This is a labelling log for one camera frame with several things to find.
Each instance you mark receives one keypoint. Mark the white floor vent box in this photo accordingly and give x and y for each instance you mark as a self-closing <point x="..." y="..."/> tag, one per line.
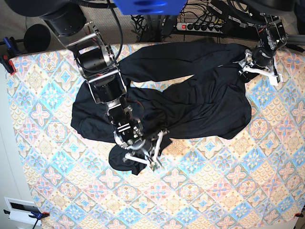
<point x="19" y="210"/>

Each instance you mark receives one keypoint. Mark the black t-shirt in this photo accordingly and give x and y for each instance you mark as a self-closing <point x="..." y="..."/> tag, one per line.
<point x="210" y="102"/>

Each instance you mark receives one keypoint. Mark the orange clamp lower right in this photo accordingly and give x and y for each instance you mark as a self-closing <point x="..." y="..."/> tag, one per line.
<point x="299" y="215"/>

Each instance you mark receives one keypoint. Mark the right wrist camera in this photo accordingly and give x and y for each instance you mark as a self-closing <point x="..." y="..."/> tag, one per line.
<point x="154" y="166"/>

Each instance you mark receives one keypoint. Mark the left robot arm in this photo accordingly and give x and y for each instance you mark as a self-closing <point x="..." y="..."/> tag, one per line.
<point x="272" y="37"/>

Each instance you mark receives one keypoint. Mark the blue orange clamp upper left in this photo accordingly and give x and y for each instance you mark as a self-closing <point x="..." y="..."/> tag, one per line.
<point x="5" y="59"/>

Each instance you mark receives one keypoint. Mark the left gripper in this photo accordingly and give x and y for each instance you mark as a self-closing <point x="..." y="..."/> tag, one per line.
<point x="257" y="62"/>

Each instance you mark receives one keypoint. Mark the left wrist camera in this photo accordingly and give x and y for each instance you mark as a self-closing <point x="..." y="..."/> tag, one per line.
<point x="276" y="79"/>

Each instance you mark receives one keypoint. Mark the black round stool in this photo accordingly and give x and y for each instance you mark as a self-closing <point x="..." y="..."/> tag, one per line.
<point x="37" y="38"/>

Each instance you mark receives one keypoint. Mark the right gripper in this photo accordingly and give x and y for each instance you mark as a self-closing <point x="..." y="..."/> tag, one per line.
<point x="146" y="150"/>

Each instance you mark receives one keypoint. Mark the blue orange clamp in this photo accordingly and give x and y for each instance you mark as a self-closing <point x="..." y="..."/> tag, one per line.
<point x="5" y="59"/>
<point x="35" y="215"/>

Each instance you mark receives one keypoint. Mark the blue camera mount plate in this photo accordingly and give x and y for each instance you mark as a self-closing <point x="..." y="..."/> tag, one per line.
<point x="150" y="7"/>

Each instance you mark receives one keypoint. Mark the patterned tablecloth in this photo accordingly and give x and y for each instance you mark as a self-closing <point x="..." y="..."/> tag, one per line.
<point x="255" y="179"/>

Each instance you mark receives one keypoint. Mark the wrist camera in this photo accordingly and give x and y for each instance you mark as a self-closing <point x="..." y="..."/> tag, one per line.
<point x="276" y="79"/>
<point x="154" y="166"/>

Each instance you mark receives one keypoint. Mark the white power strip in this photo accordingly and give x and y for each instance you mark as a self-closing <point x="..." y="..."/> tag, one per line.
<point x="199" y="27"/>

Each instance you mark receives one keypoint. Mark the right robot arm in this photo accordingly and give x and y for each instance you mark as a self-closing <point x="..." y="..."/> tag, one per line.
<point x="98" y="66"/>

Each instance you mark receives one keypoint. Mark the blue orange clamp lower left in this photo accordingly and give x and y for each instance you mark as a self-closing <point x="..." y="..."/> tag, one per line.
<point x="35" y="215"/>

